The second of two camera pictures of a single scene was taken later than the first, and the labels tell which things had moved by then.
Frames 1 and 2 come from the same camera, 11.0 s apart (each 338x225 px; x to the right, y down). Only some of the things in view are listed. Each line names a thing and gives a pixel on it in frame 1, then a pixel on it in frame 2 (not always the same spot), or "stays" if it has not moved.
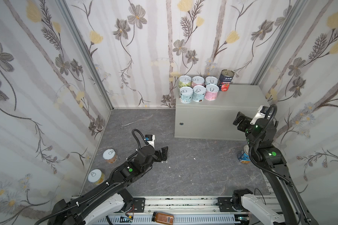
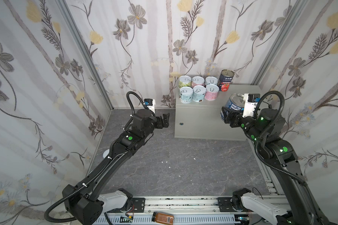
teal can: x=186 y=94 stays
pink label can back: x=211 y=91 stays
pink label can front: x=196 y=80 stays
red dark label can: x=226 y=77 stays
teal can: x=198 y=93 stays
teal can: x=211 y=80 stays
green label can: x=185 y=80 stays
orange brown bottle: x=164 y=218 stays
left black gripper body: x=158 y=154 to x=161 y=121
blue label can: x=243 y=156 to x=235 y=102
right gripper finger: x=243 y=122 to x=227 y=114
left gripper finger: x=164 y=153 to x=166 y=117
